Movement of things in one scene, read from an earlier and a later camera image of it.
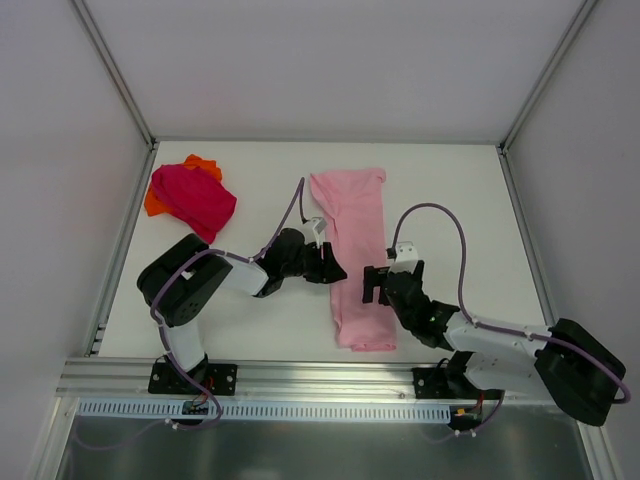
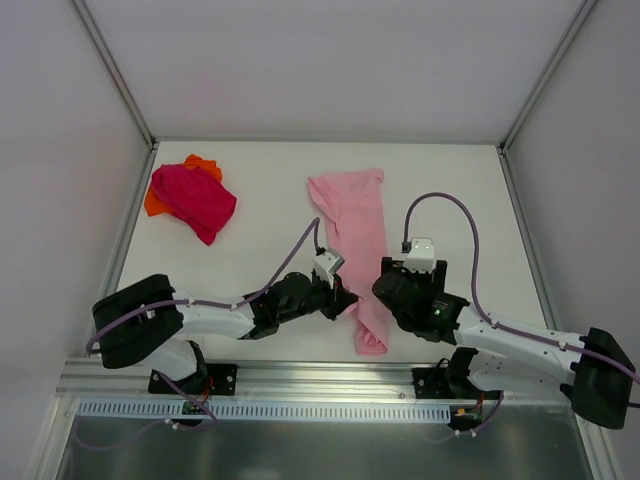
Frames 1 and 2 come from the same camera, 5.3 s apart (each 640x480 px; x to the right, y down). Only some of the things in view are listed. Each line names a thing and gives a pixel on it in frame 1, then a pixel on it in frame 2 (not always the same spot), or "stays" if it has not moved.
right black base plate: x=439 y=384 stays
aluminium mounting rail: x=381 y=380 stays
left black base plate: x=168 y=378 stays
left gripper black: x=322 y=261 to x=338 y=299
